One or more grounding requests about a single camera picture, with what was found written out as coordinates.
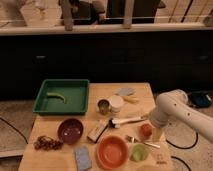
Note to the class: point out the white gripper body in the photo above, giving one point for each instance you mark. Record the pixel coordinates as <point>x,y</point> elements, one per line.
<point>158,120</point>

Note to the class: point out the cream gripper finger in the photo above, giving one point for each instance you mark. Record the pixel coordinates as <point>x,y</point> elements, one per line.
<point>157,133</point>

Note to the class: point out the red apple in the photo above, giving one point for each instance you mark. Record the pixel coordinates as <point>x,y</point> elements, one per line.
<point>146,130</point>

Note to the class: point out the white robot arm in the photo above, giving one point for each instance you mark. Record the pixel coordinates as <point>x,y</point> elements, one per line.
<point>175,103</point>

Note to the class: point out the green plastic tray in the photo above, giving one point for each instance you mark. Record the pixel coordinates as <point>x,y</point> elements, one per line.
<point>76,92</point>

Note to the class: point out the small green cup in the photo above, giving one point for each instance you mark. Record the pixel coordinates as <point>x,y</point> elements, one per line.
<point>138,153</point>

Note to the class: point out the silver fork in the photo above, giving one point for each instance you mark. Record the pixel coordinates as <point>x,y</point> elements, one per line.
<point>134,140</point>

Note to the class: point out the yellow banana piece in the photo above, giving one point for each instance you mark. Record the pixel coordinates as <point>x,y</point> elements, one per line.
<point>130,99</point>

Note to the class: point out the dark blue bag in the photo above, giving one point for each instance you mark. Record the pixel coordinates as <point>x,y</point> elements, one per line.
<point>200,99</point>

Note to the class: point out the white round container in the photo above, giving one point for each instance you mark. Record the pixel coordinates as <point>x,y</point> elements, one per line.
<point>116,103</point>

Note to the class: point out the orange bowl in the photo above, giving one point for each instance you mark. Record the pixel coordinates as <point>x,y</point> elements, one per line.
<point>111,153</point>

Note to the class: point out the metal can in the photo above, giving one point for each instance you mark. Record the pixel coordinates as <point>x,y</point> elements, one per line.
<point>103,106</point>

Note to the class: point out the white black eraser block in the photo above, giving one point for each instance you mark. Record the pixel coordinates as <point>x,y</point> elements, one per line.
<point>97,131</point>

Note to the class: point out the blue sponge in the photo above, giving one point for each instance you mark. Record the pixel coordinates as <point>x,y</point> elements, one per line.
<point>82,158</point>

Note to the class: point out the purple bowl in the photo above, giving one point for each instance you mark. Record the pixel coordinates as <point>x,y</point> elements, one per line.
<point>70,131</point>

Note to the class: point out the green banana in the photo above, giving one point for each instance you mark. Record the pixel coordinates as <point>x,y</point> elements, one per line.
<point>56,95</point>

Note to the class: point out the bunch of dark grapes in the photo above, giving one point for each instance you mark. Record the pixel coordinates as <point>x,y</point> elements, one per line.
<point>47,143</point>

